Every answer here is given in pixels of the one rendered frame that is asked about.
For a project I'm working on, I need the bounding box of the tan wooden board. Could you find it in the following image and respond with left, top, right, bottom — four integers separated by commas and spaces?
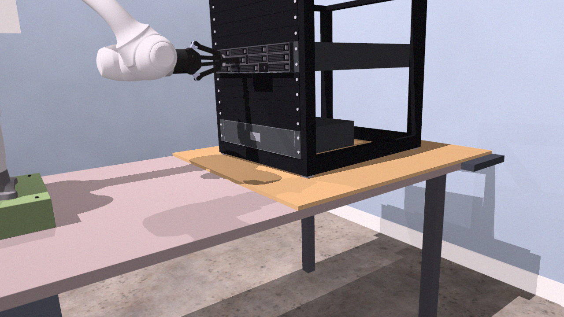
173, 140, 492, 211

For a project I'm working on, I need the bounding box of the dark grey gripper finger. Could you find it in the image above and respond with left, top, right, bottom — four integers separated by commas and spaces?
190, 41, 239, 61
192, 60, 239, 81

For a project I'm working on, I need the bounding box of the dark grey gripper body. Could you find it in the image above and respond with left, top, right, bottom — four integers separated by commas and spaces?
173, 48, 201, 75

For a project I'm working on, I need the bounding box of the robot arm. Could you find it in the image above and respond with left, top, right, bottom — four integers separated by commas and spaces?
0, 0, 177, 201

